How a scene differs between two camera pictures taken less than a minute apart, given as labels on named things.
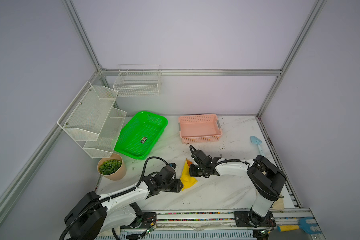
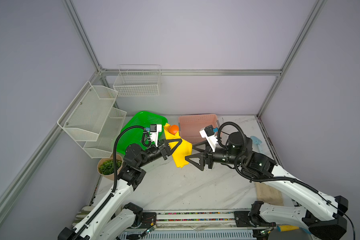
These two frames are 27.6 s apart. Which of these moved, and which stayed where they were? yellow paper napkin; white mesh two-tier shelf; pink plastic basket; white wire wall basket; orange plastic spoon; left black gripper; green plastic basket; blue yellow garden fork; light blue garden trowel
Moved: left black gripper; orange plastic spoon; yellow paper napkin
Stayed: light blue garden trowel; green plastic basket; pink plastic basket; white mesh two-tier shelf; white wire wall basket; blue yellow garden fork
